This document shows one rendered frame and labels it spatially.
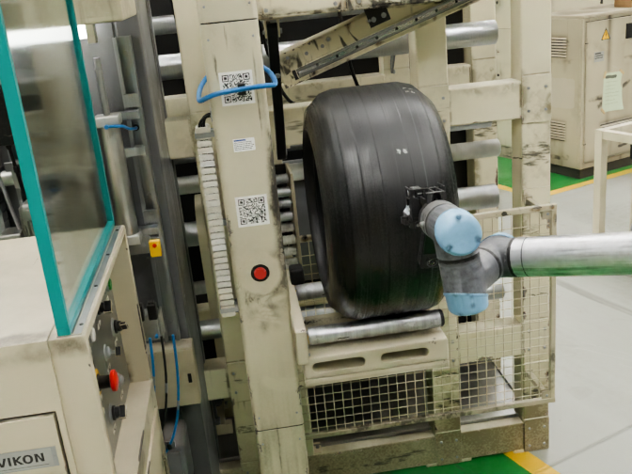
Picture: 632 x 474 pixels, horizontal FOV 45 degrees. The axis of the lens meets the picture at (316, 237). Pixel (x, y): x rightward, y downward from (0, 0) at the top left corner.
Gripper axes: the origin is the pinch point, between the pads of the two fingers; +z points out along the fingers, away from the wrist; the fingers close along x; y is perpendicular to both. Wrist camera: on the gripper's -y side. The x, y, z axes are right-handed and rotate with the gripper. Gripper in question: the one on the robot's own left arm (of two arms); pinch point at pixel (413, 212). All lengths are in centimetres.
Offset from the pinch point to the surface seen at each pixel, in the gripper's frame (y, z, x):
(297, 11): 46, 42, 16
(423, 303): -24.6, 11.6, -3.5
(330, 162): 11.7, 7.6, 15.9
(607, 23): 41, 410, -253
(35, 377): -8, -47, 70
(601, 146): -25, 235, -159
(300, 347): -32.1, 13.4, 26.6
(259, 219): -1.7, 21.4, 32.6
